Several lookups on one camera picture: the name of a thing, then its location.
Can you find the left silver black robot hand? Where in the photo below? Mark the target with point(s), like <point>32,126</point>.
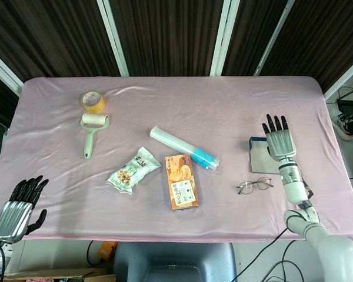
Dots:
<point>13,217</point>

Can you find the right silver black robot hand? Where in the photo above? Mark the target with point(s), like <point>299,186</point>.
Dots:
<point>281,144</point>

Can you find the dark blue floral box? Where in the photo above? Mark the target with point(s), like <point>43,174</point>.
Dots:
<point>260,158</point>

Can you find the eyeglasses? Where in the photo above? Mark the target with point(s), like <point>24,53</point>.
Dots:
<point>246,187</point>

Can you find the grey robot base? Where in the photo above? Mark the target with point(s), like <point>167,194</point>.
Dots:
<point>173,261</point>

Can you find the white sneaker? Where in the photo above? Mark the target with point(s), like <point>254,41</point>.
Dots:
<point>342,129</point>

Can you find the brown cardboard box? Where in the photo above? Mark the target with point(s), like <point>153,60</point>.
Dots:
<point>56,276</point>

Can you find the pink tablecloth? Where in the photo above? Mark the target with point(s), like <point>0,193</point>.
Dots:
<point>194,117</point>

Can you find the orange plastic device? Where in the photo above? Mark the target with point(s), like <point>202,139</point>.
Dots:
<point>107,251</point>

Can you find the clear cling film roll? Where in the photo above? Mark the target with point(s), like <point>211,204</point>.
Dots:
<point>176,141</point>

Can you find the orange cookie box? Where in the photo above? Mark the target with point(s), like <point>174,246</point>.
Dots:
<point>181,182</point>

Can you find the green lint roller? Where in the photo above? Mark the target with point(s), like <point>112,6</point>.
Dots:
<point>89,141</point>

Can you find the green white nut snack bag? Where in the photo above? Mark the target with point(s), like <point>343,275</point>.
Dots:
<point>132,173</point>

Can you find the yellow packing tape roll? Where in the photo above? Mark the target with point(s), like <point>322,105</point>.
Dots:
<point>97,107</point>

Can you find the white partition post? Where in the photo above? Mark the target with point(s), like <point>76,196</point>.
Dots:
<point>272,41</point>
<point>223,38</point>
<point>114,38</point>
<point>345,75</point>
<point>4,73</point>

